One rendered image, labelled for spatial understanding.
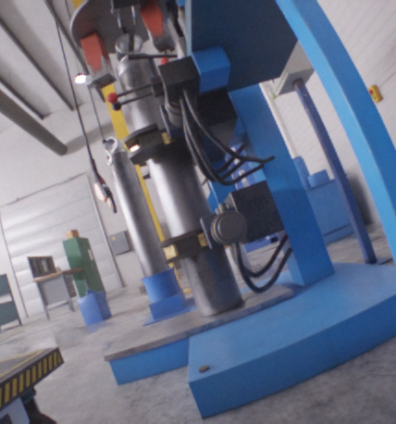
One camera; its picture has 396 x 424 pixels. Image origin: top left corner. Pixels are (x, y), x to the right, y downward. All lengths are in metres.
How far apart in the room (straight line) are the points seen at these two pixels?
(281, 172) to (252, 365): 0.92
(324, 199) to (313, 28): 3.04
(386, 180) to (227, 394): 0.67
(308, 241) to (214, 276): 0.45
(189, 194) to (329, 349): 0.89
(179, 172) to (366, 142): 1.01
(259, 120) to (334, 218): 2.27
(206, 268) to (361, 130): 0.99
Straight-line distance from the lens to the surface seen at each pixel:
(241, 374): 0.95
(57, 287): 7.37
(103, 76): 1.87
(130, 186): 2.90
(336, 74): 0.71
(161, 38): 1.83
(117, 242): 12.25
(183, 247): 1.34
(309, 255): 1.56
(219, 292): 1.49
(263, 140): 1.59
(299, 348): 0.96
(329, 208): 3.70
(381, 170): 0.67
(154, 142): 1.40
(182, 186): 1.50
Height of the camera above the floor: 0.45
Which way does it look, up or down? 8 degrees up
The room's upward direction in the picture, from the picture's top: 20 degrees counter-clockwise
